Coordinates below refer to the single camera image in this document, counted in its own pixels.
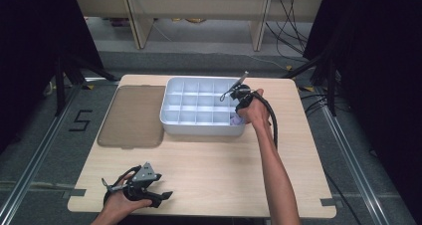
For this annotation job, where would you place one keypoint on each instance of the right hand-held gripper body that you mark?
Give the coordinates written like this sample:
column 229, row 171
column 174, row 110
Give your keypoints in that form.
column 239, row 89

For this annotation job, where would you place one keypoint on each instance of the aluminium floor rail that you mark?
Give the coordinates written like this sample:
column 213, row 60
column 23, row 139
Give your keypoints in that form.
column 36, row 158
column 355, row 165

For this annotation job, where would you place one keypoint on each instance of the grey tape strip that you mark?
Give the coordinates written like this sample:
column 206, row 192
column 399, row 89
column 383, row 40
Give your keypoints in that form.
column 74, row 193
column 331, row 202

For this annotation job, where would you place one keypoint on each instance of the person's right hand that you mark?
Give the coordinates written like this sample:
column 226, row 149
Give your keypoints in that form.
column 254, row 110

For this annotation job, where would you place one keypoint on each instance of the yellow tape mark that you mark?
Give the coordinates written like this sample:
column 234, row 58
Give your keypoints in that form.
column 306, row 89
column 88, row 86

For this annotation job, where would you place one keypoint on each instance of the brown translucent box lid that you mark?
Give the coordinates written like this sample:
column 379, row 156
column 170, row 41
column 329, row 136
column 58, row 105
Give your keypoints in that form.
column 132, row 117

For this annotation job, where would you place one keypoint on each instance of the white compartment storage box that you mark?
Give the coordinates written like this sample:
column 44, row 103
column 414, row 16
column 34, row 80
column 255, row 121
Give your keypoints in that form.
column 199, row 105

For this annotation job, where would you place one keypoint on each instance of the black metal stand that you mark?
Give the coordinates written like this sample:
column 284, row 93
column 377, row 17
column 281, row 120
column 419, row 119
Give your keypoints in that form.
column 326, row 79
column 66, row 82

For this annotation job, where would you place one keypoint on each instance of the light wooden desk frame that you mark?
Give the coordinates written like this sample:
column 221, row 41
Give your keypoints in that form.
column 199, row 9

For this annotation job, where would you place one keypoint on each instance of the person's left hand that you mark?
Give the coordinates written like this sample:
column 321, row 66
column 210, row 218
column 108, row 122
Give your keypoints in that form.
column 124, row 203

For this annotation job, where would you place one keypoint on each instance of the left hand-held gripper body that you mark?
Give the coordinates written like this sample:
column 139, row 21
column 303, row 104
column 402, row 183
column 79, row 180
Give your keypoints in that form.
column 139, row 185

